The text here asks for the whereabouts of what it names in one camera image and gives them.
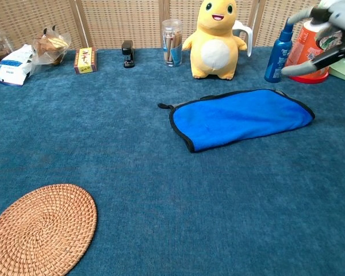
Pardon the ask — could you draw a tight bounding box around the white plastic pitcher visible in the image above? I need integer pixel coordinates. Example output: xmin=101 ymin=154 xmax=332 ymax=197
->
xmin=232 ymin=20 xmax=253 ymax=58

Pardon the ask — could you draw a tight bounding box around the bread in clear bag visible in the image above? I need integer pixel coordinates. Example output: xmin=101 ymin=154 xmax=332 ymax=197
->
xmin=33 ymin=25 xmax=72 ymax=66

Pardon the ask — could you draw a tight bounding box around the grey and blue cloth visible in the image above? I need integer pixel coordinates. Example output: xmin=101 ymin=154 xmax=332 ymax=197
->
xmin=157 ymin=88 xmax=316 ymax=154

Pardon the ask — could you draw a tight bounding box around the red instant noodle cup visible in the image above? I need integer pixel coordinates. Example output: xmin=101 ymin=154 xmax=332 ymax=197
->
xmin=283 ymin=20 xmax=343 ymax=85

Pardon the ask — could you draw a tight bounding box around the paper cup with blue flowers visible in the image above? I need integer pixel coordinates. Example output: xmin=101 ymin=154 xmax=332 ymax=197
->
xmin=306 ymin=17 xmax=334 ymax=33

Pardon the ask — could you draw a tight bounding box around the black stapler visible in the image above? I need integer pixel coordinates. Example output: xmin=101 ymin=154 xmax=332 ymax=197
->
xmin=121 ymin=40 xmax=135 ymax=69

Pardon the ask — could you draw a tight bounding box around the yellow plush toy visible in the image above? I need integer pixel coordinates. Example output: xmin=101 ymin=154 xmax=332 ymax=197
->
xmin=181 ymin=0 xmax=248 ymax=81

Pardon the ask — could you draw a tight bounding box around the round woven rattan mat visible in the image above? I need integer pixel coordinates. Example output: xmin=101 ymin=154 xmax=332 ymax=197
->
xmin=0 ymin=183 xmax=98 ymax=276

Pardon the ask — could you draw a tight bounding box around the blue spray bottle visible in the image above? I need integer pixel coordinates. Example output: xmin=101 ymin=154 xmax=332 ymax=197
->
xmin=264 ymin=17 xmax=296 ymax=83

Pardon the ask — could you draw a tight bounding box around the white and blue snack bag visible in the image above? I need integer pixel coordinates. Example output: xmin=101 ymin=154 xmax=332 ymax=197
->
xmin=0 ymin=44 xmax=39 ymax=87

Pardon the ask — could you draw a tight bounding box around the blue table cloth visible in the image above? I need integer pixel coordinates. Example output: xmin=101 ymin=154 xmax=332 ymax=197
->
xmin=0 ymin=44 xmax=345 ymax=276

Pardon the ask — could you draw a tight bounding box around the green plastic tray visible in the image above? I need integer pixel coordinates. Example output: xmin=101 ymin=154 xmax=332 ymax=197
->
xmin=328 ymin=56 xmax=345 ymax=82

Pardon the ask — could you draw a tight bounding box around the clear jar of biscuit sticks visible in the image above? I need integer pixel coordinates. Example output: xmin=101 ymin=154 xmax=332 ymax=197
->
xmin=161 ymin=18 xmax=183 ymax=68

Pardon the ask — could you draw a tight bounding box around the rattan folding screen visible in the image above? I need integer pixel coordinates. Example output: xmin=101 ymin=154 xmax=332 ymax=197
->
xmin=0 ymin=0 xmax=345 ymax=51

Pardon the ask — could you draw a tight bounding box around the yellow and red box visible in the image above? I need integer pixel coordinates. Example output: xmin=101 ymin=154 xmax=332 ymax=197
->
xmin=73 ymin=47 xmax=98 ymax=75

